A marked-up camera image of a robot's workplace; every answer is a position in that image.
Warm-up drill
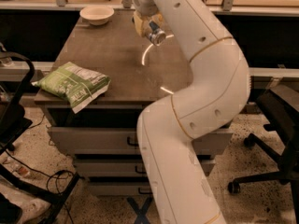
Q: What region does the black chair left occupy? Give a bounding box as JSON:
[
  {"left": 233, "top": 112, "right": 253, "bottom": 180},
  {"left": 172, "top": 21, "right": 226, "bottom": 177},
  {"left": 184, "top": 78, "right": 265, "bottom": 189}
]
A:
[{"left": 0, "top": 51, "right": 79, "bottom": 224}]

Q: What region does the green chip bag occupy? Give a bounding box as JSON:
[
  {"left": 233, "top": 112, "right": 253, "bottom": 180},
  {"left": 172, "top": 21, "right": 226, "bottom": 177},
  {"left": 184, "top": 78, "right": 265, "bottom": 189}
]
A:
[{"left": 33, "top": 63, "right": 111, "bottom": 114}]

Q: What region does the grey bottom drawer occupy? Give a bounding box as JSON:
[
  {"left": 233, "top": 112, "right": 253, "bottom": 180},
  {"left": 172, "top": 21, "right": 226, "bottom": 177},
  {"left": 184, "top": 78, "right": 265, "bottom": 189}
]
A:
[{"left": 88, "top": 182, "right": 151, "bottom": 196}]

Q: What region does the grey top drawer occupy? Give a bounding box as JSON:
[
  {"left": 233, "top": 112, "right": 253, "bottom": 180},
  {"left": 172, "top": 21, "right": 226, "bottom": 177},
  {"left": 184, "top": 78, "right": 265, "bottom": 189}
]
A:
[{"left": 48, "top": 127, "right": 233, "bottom": 156}]

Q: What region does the blue tape cross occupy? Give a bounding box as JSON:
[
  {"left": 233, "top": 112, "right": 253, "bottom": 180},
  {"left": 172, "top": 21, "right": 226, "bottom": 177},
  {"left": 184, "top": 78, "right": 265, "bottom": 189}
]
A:
[{"left": 127, "top": 197, "right": 152, "bottom": 224}]

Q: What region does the black floor cable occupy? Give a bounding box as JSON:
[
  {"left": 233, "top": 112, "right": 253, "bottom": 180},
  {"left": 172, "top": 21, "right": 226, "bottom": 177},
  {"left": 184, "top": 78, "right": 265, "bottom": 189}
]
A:
[{"left": 0, "top": 114, "right": 76, "bottom": 224}]

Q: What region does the grey middle drawer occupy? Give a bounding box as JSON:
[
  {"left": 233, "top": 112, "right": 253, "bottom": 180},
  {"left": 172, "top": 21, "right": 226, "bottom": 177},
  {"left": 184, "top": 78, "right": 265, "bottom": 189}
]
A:
[{"left": 73, "top": 158, "right": 217, "bottom": 177}]

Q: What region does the white projected light ring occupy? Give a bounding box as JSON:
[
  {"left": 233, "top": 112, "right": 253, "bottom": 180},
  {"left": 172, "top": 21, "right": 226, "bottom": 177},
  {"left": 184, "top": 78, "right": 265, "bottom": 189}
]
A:
[{"left": 141, "top": 34, "right": 176, "bottom": 95}]

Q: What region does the grey drawer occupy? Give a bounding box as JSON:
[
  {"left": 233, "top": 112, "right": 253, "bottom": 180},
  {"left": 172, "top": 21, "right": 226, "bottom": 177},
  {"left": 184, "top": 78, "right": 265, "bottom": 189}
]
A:
[
  {"left": 88, "top": 182, "right": 151, "bottom": 196},
  {"left": 73, "top": 158, "right": 217, "bottom": 177},
  {"left": 48, "top": 127, "right": 233, "bottom": 156}
]

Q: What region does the black office chair right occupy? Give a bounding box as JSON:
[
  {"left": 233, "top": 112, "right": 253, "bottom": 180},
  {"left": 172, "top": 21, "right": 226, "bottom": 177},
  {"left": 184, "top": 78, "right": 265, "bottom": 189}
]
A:
[{"left": 227, "top": 84, "right": 299, "bottom": 224}]

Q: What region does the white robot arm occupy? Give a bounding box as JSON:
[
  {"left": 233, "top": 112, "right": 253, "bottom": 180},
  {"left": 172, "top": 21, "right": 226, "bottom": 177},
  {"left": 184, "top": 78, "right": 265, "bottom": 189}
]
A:
[{"left": 134, "top": 0, "right": 250, "bottom": 224}]

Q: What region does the grey drawer cabinet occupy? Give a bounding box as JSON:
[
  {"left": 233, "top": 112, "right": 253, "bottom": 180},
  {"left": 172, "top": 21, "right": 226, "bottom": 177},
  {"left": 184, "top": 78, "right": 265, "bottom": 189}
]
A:
[{"left": 34, "top": 8, "right": 243, "bottom": 199}]

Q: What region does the white paper bowl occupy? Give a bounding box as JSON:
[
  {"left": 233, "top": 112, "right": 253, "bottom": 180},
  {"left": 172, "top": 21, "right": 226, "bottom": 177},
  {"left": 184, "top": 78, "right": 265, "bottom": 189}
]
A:
[{"left": 79, "top": 6, "right": 114, "bottom": 26}]

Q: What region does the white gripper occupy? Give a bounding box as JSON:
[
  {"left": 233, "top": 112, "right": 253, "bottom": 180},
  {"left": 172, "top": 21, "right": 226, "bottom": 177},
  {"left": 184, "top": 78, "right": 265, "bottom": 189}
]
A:
[{"left": 133, "top": 0, "right": 164, "bottom": 37}]

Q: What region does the blue silver redbull can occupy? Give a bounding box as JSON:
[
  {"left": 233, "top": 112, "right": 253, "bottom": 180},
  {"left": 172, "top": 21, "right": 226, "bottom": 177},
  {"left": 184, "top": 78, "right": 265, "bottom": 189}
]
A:
[{"left": 148, "top": 21, "right": 166, "bottom": 46}]

